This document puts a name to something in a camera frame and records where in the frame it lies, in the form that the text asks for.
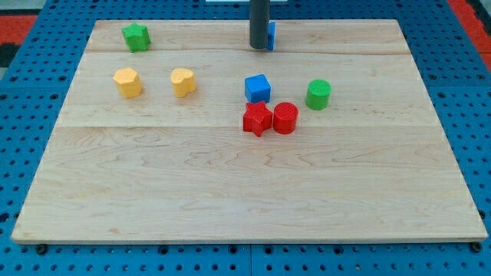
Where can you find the blue block behind rod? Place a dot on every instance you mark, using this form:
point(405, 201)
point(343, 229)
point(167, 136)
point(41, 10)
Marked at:
point(271, 36)

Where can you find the red star block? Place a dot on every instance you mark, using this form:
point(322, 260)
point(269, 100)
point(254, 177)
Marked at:
point(257, 118)

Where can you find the yellow heart block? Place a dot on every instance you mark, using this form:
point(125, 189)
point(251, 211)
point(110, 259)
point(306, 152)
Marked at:
point(183, 81)

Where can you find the light wooden board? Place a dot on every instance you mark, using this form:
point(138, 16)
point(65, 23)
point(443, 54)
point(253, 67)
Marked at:
point(374, 166)

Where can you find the red cylinder block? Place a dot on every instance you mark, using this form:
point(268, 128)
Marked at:
point(285, 118)

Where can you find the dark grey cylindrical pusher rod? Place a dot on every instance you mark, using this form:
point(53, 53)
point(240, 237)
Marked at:
point(259, 23)

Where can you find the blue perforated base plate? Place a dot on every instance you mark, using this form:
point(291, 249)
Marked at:
point(37, 80)

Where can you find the green star block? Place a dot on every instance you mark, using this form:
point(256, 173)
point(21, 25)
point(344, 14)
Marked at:
point(136, 37)

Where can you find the yellow hexagon block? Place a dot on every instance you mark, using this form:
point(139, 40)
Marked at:
point(128, 82)

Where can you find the blue cube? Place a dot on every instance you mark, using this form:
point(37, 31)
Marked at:
point(257, 88)

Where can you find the green cylinder block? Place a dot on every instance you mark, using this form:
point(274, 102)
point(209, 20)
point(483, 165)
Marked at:
point(318, 94)

